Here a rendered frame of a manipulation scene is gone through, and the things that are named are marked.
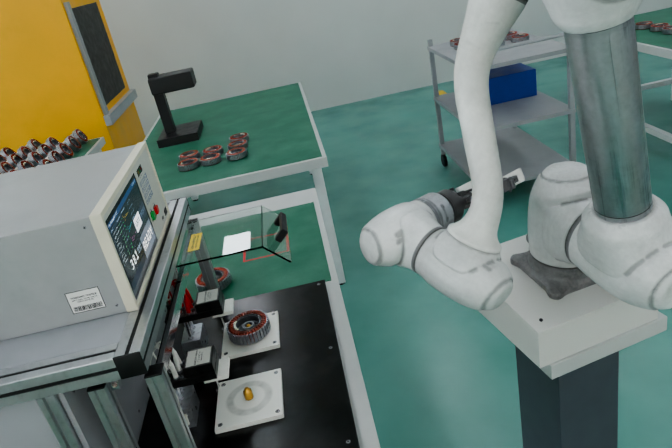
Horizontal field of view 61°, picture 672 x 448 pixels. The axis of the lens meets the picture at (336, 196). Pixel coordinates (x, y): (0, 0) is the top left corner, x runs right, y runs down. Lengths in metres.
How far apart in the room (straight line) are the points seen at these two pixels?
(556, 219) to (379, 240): 0.42
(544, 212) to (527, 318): 0.24
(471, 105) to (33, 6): 4.06
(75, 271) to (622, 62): 0.98
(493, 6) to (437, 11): 5.62
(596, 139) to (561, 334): 0.48
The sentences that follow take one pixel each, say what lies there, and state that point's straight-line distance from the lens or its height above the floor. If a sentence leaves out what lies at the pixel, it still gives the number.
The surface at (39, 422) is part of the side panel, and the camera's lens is 1.18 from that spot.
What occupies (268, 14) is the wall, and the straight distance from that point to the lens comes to 6.37.
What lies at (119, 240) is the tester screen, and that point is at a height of 1.24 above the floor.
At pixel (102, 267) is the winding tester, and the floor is 1.22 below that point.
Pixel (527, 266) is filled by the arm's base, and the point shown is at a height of 0.88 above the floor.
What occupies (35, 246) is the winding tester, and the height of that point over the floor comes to 1.29.
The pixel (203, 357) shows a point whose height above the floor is 0.92.
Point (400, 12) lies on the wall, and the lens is 6.55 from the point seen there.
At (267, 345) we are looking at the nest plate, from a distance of 1.50.
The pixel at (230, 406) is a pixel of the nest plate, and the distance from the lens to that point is 1.37.
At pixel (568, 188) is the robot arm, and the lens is 1.30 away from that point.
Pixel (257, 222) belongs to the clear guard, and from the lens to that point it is 1.46.
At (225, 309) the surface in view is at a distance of 1.50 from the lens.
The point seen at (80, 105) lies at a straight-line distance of 4.82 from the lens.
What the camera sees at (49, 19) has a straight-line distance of 4.76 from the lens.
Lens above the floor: 1.66
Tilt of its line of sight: 23 degrees down
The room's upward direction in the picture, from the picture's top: 12 degrees counter-clockwise
